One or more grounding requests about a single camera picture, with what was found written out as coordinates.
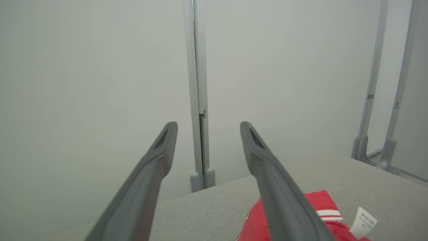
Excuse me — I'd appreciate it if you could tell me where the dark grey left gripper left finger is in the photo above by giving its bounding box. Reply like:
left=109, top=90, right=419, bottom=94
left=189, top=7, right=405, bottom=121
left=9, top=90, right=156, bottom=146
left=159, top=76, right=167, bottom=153
left=85, top=122, right=178, bottom=241

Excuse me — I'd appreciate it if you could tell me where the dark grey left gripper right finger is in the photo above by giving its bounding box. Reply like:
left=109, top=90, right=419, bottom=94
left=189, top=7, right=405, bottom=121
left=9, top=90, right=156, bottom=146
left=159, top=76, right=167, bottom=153
left=240, top=122, right=335, bottom=241

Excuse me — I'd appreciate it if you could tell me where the red jersey with number 23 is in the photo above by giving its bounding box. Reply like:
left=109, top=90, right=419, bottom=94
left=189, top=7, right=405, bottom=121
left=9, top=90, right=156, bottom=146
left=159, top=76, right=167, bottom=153
left=238, top=190, right=371, bottom=241

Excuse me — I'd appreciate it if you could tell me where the grey partition post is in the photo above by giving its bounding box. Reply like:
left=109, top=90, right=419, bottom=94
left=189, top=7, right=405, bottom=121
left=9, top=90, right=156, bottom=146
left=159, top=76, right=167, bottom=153
left=183, top=0, right=216, bottom=193

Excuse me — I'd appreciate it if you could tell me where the grey metal frame leg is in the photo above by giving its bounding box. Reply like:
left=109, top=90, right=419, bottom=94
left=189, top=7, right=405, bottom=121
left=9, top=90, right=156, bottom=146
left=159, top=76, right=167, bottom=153
left=376, top=0, right=428, bottom=186
left=351, top=0, right=389, bottom=161

